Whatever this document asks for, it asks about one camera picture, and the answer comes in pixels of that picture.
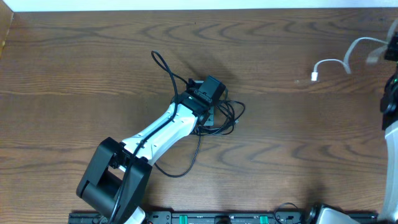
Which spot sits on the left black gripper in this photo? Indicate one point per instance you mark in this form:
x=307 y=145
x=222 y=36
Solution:
x=207 y=117

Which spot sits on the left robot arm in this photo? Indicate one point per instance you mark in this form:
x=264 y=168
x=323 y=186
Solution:
x=116 y=177

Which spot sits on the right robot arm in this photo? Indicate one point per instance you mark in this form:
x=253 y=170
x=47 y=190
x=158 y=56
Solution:
x=388 y=108

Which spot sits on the cardboard box edge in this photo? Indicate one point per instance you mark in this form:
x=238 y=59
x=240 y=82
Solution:
x=6 y=17

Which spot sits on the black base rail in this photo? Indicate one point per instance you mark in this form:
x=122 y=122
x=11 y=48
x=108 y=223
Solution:
x=285 y=213

